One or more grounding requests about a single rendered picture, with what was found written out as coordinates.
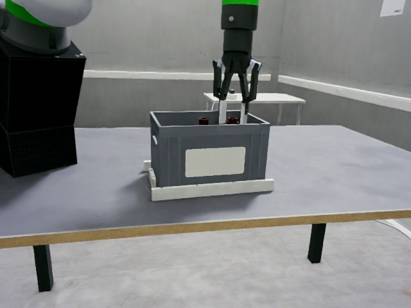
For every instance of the brown bottle with green label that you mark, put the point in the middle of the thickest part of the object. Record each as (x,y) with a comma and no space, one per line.
(232,120)

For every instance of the grey plastic crate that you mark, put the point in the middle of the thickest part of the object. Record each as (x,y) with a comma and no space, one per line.
(186,153)

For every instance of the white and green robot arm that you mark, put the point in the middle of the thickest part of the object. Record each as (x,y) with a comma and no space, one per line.
(43,29)

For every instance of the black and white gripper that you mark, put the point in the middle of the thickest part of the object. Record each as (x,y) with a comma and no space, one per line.
(237,48)

